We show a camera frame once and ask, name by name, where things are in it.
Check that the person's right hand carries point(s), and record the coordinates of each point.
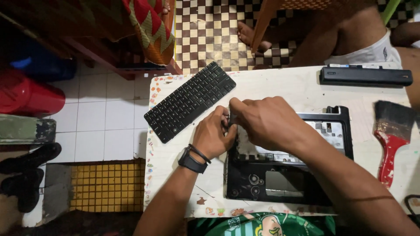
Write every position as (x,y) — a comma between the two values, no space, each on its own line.
(265,123)

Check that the person's left hand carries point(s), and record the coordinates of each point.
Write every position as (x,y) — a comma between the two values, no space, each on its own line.
(211,134)

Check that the person's left fingers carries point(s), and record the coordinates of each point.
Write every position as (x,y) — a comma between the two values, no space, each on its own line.
(225,119)

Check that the black laptop base case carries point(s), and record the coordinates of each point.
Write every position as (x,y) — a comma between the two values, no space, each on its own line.
(295,177)

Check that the black laptop keyboard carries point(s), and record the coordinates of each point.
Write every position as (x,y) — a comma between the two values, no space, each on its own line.
(190,101)

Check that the black wrist band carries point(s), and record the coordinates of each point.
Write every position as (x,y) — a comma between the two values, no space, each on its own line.
(200,153)

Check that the black wrist watch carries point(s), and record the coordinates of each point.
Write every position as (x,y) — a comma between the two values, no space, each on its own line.
(192,161)

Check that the white patterned table cover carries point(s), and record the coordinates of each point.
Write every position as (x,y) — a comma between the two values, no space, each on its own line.
(295,88)

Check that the checkered brown floor mat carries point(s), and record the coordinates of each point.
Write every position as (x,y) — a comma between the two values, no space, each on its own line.
(210,36)

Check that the brown wooden chair leg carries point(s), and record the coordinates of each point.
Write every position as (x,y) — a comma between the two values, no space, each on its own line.
(264,24)

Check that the green printed shirt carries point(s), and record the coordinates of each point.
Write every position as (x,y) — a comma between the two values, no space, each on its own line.
(262,224)

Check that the red patterned blanket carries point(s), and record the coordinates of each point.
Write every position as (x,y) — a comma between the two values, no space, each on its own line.
(152,29)

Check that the yellow tiled step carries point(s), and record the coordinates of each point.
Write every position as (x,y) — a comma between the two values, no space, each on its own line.
(106,186)

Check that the black laptop battery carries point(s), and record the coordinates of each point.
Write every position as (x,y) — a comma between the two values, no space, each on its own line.
(366,76)

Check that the blue plastic container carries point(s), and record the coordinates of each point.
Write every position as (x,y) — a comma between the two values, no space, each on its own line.
(46,67)

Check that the black shoe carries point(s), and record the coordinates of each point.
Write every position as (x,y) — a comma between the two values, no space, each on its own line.
(31,159)
(24,190)

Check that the red plastic container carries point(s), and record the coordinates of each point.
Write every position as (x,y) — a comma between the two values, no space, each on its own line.
(28,95)

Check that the green painted wooden bench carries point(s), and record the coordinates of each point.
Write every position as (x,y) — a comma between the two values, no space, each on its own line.
(26,128)

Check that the wooden bed frame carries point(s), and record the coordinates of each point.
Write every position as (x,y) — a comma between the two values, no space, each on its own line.
(98,49)

